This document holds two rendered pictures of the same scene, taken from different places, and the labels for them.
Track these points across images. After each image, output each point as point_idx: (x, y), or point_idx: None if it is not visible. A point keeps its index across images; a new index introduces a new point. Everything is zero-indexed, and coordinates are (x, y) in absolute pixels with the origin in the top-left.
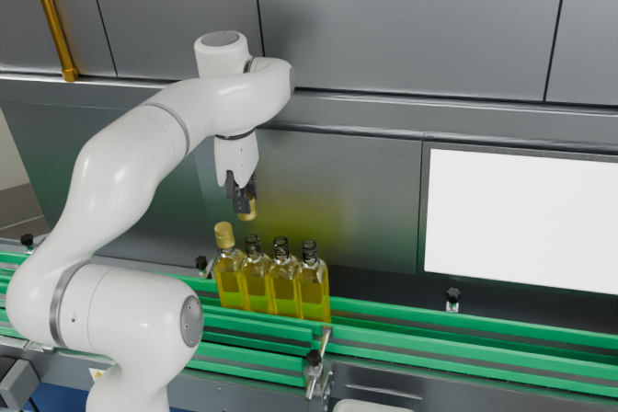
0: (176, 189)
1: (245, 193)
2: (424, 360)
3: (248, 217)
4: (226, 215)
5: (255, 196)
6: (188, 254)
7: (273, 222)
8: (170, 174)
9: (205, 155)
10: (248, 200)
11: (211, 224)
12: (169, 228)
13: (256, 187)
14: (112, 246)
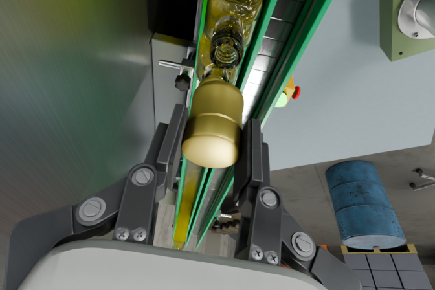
0: (109, 151)
1: (270, 210)
2: None
3: (242, 105)
4: (123, 83)
5: (185, 120)
6: (146, 83)
7: None
8: (97, 175)
9: (64, 202)
10: (259, 162)
11: (135, 90)
12: (136, 116)
13: (167, 143)
14: (151, 134)
